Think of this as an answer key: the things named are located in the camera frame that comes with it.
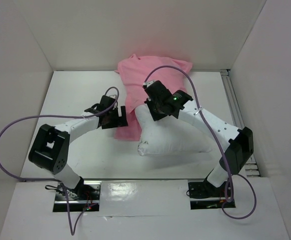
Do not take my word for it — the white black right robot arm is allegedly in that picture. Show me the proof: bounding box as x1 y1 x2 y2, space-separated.
142 80 254 196

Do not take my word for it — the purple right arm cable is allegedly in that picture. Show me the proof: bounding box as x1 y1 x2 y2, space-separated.
144 65 258 221

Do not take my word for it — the white pillow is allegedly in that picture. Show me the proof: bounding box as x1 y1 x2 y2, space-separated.
134 104 211 157

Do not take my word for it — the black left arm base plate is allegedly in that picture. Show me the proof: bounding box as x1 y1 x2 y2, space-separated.
45 181 101 213

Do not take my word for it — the pink fabric pillowcase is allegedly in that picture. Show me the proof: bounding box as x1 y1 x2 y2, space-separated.
114 53 194 142

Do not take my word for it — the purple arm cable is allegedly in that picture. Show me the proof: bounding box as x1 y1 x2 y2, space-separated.
0 86 120 236
144 65 258 221

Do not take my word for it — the aluminium table edge rail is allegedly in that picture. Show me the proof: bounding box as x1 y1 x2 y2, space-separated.
20 177 205 182

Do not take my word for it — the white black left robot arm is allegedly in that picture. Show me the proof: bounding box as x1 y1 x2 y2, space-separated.
28 95 128 200

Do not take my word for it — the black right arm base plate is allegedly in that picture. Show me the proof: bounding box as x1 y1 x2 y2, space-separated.
186 181 236 210

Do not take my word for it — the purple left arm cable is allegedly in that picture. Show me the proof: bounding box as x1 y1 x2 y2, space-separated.
0 86 120 236

